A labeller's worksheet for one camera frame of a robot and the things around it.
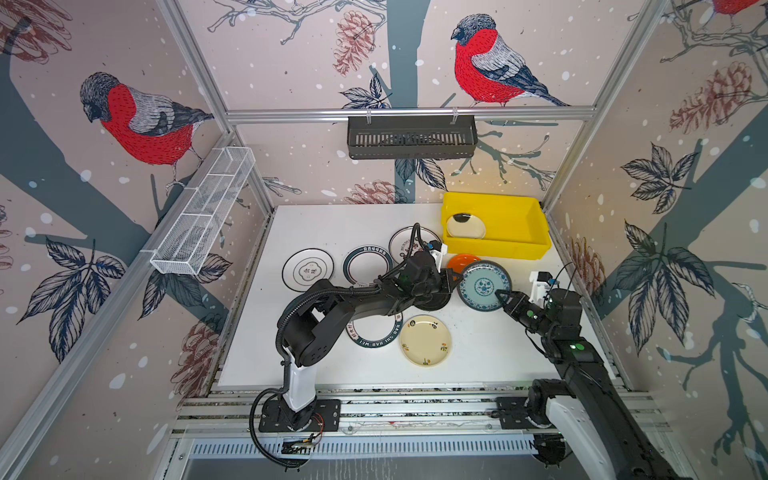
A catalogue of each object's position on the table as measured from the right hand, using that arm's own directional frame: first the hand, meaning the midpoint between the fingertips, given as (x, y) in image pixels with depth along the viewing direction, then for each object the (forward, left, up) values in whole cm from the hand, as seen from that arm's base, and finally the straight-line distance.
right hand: (494, 295), depth 80 cm
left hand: (+4, +7, +1) cm, 8 cm away
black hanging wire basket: (+53, +23, +16) cm, 60 cm away
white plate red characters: (+29, +27, -13) cm, 42 cm away
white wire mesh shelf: (+6, +79, +20) cm, 82 cm away
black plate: (-3, +16, +1) cm, 17 cm away
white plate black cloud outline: (+15, +61, -12) cm, 64 cm away
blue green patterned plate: (+5, +3, -1) cm, 5 cm away
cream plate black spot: (+37, +2, -13) cm, 40 cm away
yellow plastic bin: (+39, -18, -13) cm, 45 cm away
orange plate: (+20, +7, -12) cm, 24 cm away
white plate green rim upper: (+18, +40, -13) cm, 46 cm away
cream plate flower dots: (-8, +19, -13) cm, 24 cm away
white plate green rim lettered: (-6, +33, -12) cm, 36 cm away
